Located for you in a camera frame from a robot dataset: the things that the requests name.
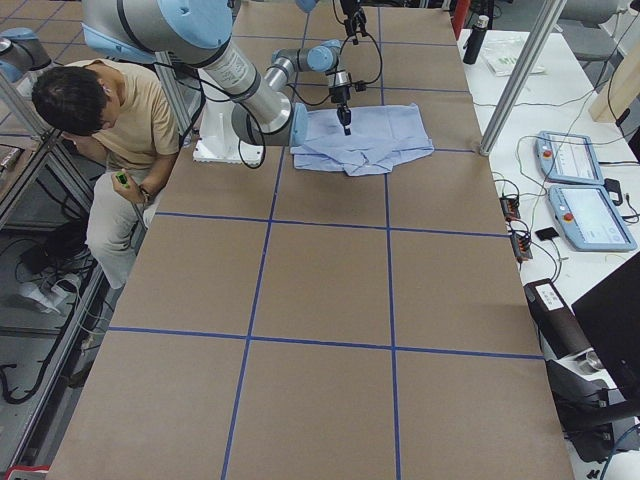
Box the white paper green print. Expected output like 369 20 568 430
481 39 525 77

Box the aluminium frame post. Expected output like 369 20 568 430
479 0 567 157

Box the green handheld device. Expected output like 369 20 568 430
114 172 130 189

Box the upper blue teach pendant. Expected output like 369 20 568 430
535 131 604 186

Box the brown cardboard tube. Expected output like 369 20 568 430
523 279 593 360

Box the black water bottle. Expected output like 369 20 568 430
462 15 490 65

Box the blue teach pendant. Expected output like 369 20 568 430
535 131 604 186
548 185 637 252

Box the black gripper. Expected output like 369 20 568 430
341 0 365 45
329 85 351 136

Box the person in beige shirt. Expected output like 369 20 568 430
31 59 180 289

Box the light blue striped shirt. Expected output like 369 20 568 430
290 103 435 177

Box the lower blue teach pendant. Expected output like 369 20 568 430
548 185 637 252

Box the black monitor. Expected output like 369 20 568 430
572 255 640 399

